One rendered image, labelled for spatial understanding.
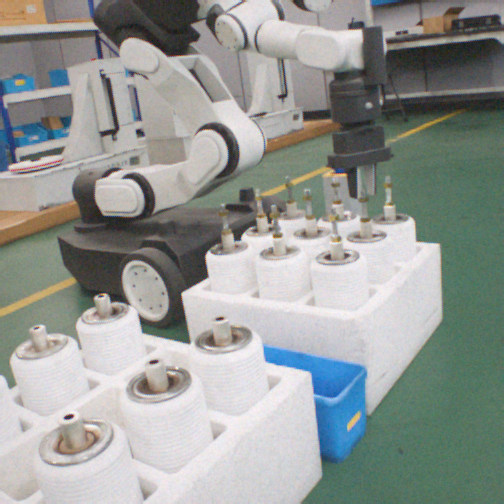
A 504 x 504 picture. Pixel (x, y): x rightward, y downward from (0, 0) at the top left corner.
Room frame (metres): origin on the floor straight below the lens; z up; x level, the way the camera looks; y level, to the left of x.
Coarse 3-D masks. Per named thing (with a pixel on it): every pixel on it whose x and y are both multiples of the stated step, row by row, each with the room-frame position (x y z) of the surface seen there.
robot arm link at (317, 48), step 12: (300, 36) 1.00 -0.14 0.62; (312, 36) 0.98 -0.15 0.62; (324, 36) 0.96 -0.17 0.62; (336, 36) 0.94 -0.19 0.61; (300, 48) 1.00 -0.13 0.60; (312, 48) 0.98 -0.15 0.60; (324, 48) 0.96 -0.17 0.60; (336, 48) 0.94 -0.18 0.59; (348, 48) 0.94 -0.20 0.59; (300, 60) 1.01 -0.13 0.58; (312, 60) 0.98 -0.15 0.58; (324, 60) 0.96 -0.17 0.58; (336, 60) 0.94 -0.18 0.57; (348, 60) 0.94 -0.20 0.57
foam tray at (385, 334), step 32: (416, 256) 1.04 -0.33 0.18; (192, 288) 1.04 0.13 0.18; (256, 288) 0.99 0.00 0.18; (384, 288) 0.90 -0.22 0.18; (416, 288) 0.97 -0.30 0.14; (192, 320) 1.02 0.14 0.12; (256, 320) 0.92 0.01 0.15; (288, 320) 0.87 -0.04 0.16; (320, 320) 0.84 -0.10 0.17; (352, 320) 0.80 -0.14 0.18; (384, 320) 0.85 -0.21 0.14; (416, 320) 0.97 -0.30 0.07; (320, 352) 0.84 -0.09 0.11; (352, 352) 0.80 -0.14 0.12; (384, 352) 0.84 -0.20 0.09; (416, 352) 0.96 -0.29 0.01; (384, 384) 0.84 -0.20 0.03
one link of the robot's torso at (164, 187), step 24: (192, 144) 1.42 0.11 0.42; (216, 144) 1.36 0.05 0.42; (144, 168) 1.65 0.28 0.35; (168, 168) 1.53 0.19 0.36; (192, 168) 1.41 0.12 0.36; (216, 168) 1.38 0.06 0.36; (144, 192) 1.57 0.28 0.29; (168, 192) 1.54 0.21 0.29; (192, 192) 1.45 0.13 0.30; (144, 216) 1.59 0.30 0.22
